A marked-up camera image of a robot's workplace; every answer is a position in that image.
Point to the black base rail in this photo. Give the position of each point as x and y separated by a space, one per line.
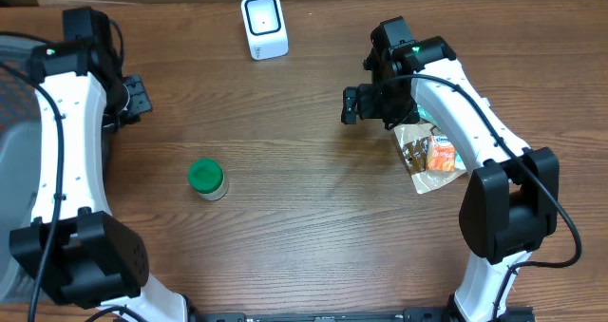
323 317

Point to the orange tissue pack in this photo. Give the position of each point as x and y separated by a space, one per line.
440 154

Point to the teal tissue pack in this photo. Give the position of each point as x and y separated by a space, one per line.
459 164

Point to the beige snack pouch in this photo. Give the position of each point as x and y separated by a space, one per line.
412 140

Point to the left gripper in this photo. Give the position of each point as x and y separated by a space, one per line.
143 104

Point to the white barcode scanner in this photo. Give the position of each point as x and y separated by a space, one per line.
265 28

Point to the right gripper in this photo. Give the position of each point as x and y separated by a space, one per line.
365 95

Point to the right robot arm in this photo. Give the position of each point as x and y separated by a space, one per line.
510 204

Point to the green lid jar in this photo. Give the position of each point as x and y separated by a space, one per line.
207 178

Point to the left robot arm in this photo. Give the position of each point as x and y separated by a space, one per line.
75 251

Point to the grey plastic shopping basket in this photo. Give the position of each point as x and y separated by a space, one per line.
20 172

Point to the teal crinkled wrapper packet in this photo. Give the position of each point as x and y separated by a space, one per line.
425 115

